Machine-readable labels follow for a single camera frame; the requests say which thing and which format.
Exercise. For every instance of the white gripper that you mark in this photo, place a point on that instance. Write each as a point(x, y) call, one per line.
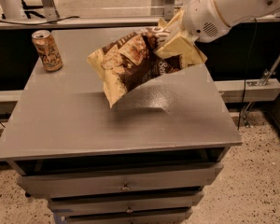
point(201, 18)

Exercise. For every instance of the brown sea salt chip bag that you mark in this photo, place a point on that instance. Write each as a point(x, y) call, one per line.
point(130, 62)

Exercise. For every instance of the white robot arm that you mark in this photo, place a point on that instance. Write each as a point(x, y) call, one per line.
point(233, 13)

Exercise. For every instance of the orange soda can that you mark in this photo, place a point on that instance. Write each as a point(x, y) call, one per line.
point(47, 50)

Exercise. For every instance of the grey drawer cabinet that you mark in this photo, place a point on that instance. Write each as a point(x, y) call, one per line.
point(63, 123)

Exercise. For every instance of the top drawer with knob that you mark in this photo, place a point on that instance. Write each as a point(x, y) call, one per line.
point(118, 181)

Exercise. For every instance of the drawer with knob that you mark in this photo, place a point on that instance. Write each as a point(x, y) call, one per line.
point(126, 203)
point(118, 181)

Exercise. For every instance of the middle drawer with knob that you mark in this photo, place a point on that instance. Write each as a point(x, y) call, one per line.
point(126, 203)

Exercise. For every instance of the bottom drawer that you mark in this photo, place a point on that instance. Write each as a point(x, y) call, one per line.
point(142, 217)

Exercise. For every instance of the white pipe background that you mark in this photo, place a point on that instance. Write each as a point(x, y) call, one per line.
point(12, 9)

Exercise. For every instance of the grey metal frame rail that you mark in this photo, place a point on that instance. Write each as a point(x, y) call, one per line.
point(77, 22)

